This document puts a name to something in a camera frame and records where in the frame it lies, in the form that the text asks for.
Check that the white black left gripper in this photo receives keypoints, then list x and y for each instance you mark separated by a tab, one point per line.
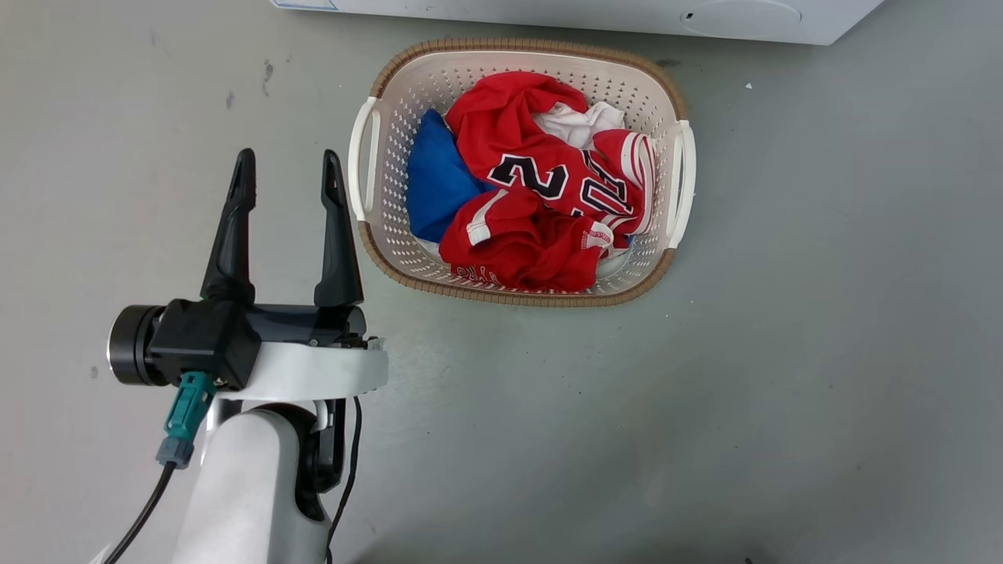
313	356

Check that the white washing machine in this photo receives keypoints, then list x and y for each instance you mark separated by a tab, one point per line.
595	16

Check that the blue garment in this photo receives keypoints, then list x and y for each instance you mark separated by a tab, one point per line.
439	184

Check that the white perforated laundry basket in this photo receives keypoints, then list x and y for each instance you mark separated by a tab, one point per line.
521	172

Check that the red jersey with numbers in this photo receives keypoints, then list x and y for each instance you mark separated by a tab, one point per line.
541	196

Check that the white garment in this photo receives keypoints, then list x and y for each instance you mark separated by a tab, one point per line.
580	121

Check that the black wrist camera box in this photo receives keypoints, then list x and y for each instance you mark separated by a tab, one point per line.
184	343

